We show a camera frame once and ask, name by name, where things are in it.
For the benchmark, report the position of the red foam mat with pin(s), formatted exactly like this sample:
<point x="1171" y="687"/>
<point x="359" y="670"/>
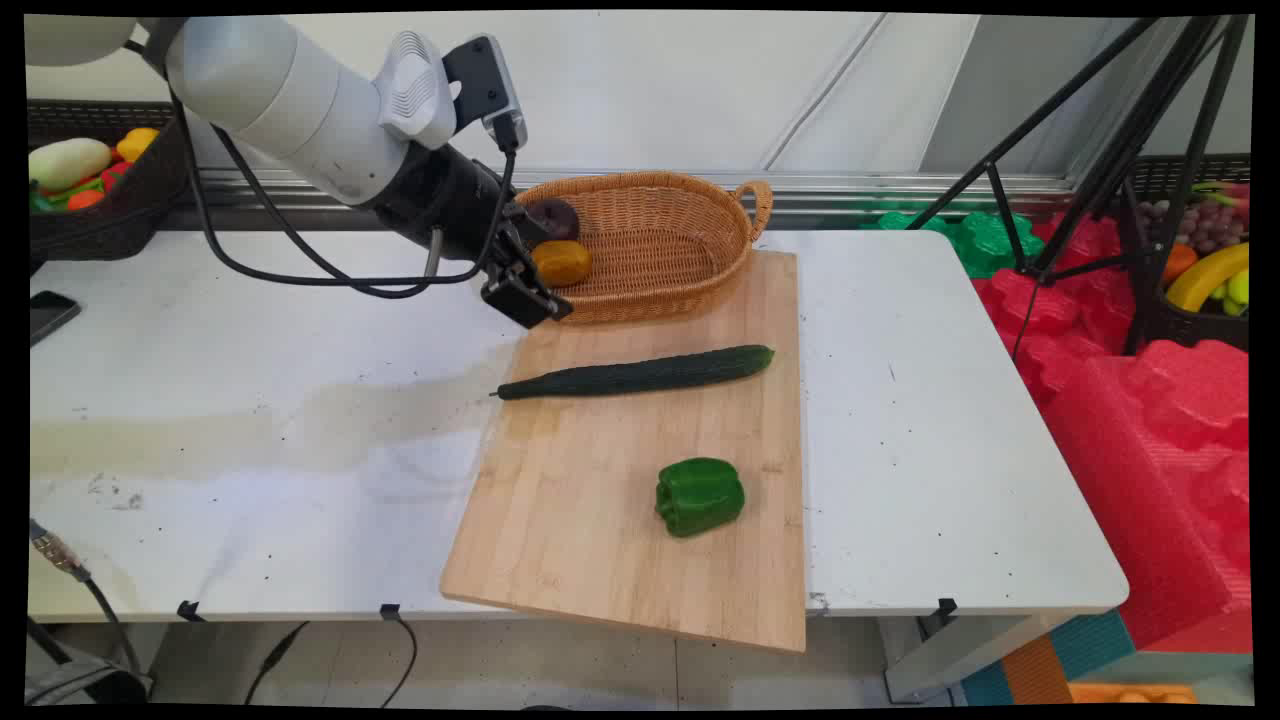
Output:
<point x="1050" y="320"/>

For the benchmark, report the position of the black basket with vegetables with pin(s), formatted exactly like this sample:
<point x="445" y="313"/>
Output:
<point x="120" y="215"/>

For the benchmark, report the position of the black basket with fruit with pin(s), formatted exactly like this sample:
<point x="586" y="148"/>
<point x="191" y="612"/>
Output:
<point x="1190" y="328"/>

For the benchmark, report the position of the yellow banana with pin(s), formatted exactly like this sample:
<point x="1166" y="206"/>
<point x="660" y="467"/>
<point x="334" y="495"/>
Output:
<point x="1205" y="278"/>

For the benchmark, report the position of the red green dragon fruit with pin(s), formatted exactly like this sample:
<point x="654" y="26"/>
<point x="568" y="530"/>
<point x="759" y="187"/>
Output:
<point x="1225" y="195"/>

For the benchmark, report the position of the large red foam block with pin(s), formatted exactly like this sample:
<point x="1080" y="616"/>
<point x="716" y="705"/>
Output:
<point x="1150" y="480"/>

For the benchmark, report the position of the red pepper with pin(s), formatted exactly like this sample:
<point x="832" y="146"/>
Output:
<point x="116" y="174"/>

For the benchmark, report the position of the green foam mat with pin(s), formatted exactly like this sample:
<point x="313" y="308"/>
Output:
<point x="985" y="245"/>

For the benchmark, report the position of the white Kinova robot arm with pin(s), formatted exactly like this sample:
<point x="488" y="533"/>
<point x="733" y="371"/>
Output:
<point x="290" y="100"/>

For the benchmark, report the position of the woven wicker basket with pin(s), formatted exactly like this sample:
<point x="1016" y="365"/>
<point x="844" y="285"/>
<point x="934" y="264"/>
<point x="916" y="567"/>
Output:
<point x="660" y="245"/>

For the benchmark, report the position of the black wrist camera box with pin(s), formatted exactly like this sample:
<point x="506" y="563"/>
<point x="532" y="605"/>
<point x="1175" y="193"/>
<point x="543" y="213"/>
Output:
<point x="480" y="85"/>

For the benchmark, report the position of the wooden cutting board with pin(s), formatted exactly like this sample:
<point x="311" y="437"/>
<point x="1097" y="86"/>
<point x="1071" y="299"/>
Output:
<point x="620" y="520"/>

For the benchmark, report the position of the dark purple round fruit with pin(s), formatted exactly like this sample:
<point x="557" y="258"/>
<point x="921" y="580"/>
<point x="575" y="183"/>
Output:
<point x="555" y="217"/>

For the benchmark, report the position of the black tripod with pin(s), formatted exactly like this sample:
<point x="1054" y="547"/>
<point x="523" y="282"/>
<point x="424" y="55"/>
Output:
<point x="1120" y="150"/>

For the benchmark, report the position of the aluminium wall rail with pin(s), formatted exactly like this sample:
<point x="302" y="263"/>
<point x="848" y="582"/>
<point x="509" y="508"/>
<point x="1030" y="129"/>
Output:
<point x="860" y="190"/>

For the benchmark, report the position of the dark grey base device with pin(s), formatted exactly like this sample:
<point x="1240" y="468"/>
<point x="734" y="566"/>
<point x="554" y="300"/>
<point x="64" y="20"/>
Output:
<point x="80" y="685"/>

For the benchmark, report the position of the long green cucumber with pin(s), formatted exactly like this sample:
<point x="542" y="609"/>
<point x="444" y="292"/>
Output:
<point x="640" y="373"/>

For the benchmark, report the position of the orange round fruit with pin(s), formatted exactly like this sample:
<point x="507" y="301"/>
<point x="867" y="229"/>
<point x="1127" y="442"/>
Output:
<point x="562" y="264"/>

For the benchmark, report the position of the teal orange foam block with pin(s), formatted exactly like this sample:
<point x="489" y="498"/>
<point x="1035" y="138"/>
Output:
<point x="1060" y="660"/>

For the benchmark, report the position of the orange fruit in basket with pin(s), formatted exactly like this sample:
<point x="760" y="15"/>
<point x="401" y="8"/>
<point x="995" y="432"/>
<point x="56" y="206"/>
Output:
<point x="1178" y="262"/>

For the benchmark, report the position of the green bell pepper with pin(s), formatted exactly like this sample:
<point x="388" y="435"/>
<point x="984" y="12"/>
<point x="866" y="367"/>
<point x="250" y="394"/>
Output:
<point x="700" y="497"/>

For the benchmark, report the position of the black smartphone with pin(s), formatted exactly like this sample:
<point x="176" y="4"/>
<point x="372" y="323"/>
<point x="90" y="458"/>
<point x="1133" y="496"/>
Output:
<point x="50" y="315"/>

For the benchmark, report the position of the purple grapes bunch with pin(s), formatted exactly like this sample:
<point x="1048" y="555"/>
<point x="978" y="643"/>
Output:
<point x="1205" y="225"/>

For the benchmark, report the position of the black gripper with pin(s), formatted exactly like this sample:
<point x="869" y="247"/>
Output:
<point x="450" y="205"/>

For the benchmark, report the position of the white table leg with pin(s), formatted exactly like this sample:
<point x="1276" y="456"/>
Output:
<point x="950" y="655"/>

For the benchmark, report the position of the green leafy vegetable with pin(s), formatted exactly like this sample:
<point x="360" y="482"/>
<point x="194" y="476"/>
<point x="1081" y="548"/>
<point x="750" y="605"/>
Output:
<point x="45" y="200"/>

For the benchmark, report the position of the white eggplant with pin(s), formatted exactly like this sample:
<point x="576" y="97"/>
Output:
<point x="68" y="163"/>

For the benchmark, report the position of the orange flat foam piece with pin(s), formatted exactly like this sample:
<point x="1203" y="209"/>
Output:
<point x="1130" y="693"/>

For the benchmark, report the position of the light green fruit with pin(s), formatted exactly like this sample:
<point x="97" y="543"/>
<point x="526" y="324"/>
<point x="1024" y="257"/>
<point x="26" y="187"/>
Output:
<point x="1238" y="290"/>

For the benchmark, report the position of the yellow bell pepper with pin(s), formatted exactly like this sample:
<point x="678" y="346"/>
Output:
<point x="138" y="143"/>

